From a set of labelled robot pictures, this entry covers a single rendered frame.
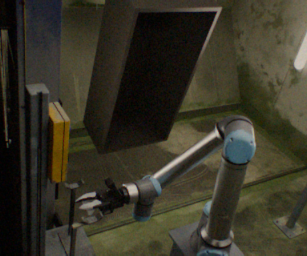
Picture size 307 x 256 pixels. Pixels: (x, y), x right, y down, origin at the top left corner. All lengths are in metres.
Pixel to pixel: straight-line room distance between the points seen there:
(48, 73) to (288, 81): 2.95
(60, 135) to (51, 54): 0.55
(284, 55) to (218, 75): 0.78
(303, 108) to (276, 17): 0.98
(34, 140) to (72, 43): 2.50
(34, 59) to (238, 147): 0.91
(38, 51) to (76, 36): 2.06
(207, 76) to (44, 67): 2.93
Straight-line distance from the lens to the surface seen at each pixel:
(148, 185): 1.68
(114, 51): 2.38
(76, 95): 3.66
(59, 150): 1.29
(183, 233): 2.18
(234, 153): 1.48
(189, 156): 1.71
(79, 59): 3.70
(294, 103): 4.20
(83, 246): 1.83
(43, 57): 1.71
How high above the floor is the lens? 2.22
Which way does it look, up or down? 33 degrees down
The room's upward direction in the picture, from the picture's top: 12 degrees clockwise
